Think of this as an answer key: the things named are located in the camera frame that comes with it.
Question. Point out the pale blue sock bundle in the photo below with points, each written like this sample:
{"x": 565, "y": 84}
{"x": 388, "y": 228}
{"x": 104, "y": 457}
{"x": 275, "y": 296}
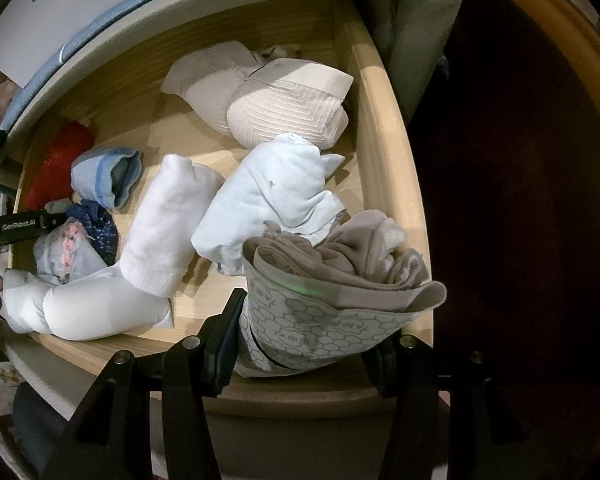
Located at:
{"x": 260, "y": 200}

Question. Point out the curved wooden rail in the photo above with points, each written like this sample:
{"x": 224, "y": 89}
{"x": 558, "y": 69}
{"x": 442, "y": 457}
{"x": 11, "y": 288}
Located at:
{"x": 555, "y": 10}

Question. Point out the blue and grey rolled sock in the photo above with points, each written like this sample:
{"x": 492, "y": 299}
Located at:
{"x": 100, "y": 175}

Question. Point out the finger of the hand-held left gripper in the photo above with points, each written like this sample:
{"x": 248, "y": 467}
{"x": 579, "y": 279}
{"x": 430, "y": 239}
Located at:
{"x": 57, "y": 220}

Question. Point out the dark blue speckled sock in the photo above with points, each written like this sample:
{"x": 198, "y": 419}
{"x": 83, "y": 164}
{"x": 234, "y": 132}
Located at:
{"x": 100, "y": 230}

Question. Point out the cream ribbed sock bundle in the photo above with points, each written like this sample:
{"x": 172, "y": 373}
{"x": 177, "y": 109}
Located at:
{"x": 280, "y": 105}

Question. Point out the floral print underwear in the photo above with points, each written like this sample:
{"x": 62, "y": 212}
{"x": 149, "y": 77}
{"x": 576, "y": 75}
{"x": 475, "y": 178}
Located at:
{"x": 65, "y": 255}

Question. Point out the wooden drawer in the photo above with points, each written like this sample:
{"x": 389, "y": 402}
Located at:
{"x": 190, "y": 125}

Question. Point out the red sock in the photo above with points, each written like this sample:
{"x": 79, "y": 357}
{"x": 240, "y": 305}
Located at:
{"x": 60, "y": 160}

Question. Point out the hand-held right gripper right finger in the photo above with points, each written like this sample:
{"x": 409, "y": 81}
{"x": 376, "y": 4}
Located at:
{"x": 405, "y": 385}

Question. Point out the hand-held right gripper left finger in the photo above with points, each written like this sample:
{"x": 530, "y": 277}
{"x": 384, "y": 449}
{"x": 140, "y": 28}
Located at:
{"x": 222, "y": 355}

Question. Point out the grey honeycomb-pattern sock bundle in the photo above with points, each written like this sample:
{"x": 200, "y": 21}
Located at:
{"x": 330, "y": 320}

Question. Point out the white long sock bundle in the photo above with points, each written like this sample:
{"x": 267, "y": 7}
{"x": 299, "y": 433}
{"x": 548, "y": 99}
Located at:
{"x": 95, "y": 305}

